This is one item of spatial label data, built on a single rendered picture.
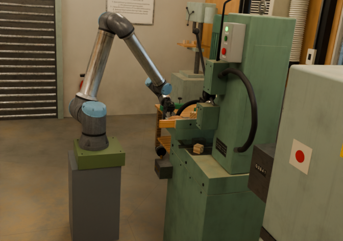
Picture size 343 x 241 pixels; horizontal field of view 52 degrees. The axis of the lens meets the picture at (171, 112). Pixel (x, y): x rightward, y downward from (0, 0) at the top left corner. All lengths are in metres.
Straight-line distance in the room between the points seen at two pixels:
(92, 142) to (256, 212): 1.05
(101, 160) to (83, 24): 2.73
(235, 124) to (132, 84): 3.41
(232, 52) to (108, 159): 1.07
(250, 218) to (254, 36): 0.89
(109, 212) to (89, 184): 0.25
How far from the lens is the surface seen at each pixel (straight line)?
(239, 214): 1.80
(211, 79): 1.62
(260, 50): 1.53
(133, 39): 2.25
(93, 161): 2.17
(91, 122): 2.17
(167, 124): 1.88
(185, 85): 4.10
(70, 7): 4.61
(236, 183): 1.69
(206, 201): 1.67
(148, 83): 2.54
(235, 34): 1.50
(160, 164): 2.11
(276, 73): 1.60
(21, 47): 4.61
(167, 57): 4.96
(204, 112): 1.69
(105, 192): 2.30
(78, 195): 2.28
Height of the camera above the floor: 1.54
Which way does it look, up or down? 17 degrees down
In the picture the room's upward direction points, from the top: 4 degrees clockwise
